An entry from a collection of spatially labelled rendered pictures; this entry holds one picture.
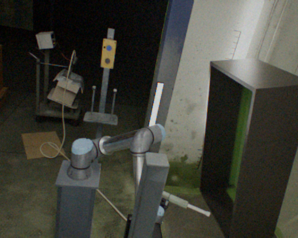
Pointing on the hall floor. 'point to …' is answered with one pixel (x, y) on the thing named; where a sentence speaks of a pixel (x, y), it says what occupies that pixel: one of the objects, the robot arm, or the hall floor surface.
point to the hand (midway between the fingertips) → (164, 198)
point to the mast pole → (149, 195)
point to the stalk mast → (103, 94)
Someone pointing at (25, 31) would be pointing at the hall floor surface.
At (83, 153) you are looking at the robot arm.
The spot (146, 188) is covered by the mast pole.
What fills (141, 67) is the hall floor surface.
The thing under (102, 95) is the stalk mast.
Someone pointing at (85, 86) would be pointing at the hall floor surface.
